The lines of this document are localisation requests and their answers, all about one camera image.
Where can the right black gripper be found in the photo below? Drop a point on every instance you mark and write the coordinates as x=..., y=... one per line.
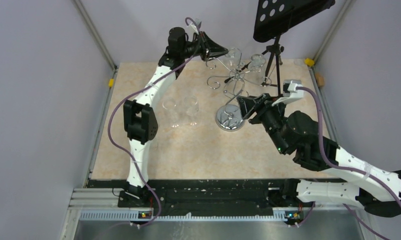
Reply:
x=261, y=105

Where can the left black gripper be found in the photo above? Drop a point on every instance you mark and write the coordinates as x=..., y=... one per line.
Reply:
x=209, y=48

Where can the clear wine glass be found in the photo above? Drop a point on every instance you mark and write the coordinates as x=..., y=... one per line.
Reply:
x=172, y=112
x=191, y=109

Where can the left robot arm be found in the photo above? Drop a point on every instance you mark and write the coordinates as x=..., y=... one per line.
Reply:
x=139, y=119

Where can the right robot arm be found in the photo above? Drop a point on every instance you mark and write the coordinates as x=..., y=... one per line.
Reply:
x=362, y=185

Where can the chrome wine glass rack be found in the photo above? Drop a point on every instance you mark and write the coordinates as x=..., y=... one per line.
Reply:
x=228, y=117

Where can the black music stand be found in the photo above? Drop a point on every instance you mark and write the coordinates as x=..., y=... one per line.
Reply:
x=276, y=17

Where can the yellow corner clip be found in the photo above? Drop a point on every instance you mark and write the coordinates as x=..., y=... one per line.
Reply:
x=309, y=62

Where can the yellow left edge clip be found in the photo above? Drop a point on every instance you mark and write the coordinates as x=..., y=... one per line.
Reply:
x=111, y=83

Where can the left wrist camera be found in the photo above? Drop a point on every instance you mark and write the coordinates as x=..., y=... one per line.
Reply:
x=195, y=24

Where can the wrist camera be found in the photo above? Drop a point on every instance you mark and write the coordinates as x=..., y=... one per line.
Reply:
x=195, y=24
x=290, y=92

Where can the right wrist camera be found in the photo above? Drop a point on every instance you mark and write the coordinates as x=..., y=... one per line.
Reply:
x=290, y=92

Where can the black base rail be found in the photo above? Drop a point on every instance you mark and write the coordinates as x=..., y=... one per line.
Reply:
x=209, y=197

